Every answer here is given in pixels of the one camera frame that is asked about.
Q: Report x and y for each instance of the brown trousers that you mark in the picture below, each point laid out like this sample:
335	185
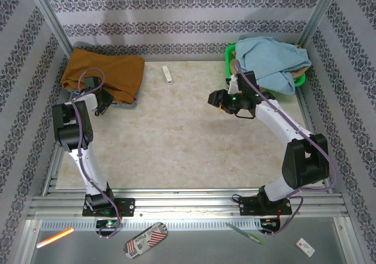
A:
117	70

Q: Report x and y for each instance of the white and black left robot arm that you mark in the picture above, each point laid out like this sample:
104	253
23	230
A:
88	170

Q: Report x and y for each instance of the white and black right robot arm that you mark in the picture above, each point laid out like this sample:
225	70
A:
273	117

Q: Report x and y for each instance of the folded blue denim trousers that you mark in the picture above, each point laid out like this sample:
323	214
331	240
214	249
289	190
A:
130	105

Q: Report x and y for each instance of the light blue trousers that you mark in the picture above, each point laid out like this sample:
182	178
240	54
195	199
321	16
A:
270	58

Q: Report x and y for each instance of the green plastic basket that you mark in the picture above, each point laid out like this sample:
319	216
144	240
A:
228	67

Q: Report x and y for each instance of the small white plastic device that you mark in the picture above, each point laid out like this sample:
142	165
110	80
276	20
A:
167	75

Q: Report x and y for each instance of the small circuit board with LED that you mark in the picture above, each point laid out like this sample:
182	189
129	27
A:
268	223
108	224

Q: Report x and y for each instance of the green pen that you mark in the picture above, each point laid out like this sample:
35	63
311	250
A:
245	233

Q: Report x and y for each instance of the orange pen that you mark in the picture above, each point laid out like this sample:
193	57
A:
55	237

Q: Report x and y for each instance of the flag print tin case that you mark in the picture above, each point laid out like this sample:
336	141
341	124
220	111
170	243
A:
145	240

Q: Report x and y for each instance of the small white card box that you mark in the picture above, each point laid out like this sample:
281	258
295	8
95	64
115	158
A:
305	247

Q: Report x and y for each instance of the aluminium frame post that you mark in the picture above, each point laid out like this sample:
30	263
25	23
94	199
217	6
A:
53	23
318	14

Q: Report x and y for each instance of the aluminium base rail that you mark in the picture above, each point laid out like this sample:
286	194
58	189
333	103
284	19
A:
188	208

